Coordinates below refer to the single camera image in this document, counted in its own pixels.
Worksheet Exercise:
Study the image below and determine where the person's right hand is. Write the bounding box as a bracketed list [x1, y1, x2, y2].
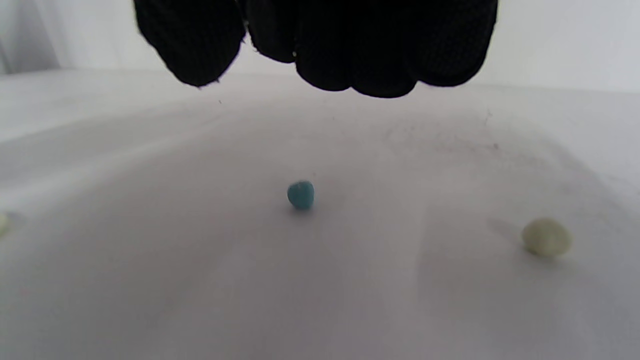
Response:
[132, 0, 499, 99]

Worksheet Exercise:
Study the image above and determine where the dark blue plasticine ball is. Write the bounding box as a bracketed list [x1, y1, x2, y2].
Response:
[287, 180, 316, 211]

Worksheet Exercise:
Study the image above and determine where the olive yellow plasticine ball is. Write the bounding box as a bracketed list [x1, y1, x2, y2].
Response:
[521, 217, 572, 258]

